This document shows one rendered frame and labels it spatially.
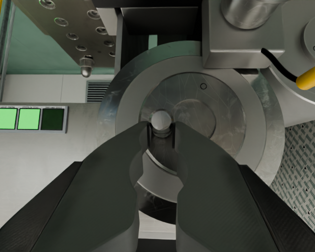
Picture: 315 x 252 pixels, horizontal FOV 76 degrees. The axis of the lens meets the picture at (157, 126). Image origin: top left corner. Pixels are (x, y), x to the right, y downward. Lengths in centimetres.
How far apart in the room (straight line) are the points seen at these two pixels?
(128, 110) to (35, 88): 343
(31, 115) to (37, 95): 293
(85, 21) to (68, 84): 293
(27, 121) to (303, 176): 58
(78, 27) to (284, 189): 47
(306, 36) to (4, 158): 62
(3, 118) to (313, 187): 65
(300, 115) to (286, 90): 4
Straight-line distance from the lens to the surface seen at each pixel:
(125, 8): 20
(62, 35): 50
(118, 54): 19
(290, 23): 23
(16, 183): 61
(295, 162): 37
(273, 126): 18
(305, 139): 35
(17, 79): 379
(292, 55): 21
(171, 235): 52
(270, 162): 18
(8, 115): 63
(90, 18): 43
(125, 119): 16
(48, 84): 349
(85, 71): 55
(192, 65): 17
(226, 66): 17
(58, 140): 56
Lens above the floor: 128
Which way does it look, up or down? 9 degrees down
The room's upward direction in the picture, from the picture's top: 179 degrees counter-clockwise
